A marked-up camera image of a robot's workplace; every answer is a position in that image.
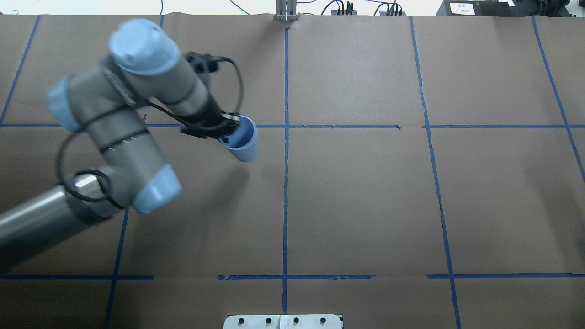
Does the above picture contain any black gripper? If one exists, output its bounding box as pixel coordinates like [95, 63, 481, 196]
[180, 95, 241, 142]

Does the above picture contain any blue ribbed paper cup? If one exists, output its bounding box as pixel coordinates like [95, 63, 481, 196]
[219, 115, 259, 163]

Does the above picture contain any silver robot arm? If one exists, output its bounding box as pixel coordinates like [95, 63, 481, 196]
[1, 18, 243, 271]

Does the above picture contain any black box with white label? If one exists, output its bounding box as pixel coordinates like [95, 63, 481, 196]
[435, 0, 520, 17]

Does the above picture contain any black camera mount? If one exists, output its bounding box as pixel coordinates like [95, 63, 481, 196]
[184, 52, 219, 74]

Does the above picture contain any aluminium frame post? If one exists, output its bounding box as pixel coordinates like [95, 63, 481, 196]
[274, 0, 298, 21]

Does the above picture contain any white camera pole base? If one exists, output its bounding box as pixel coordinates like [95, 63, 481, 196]
[223, 314, 344, 329]

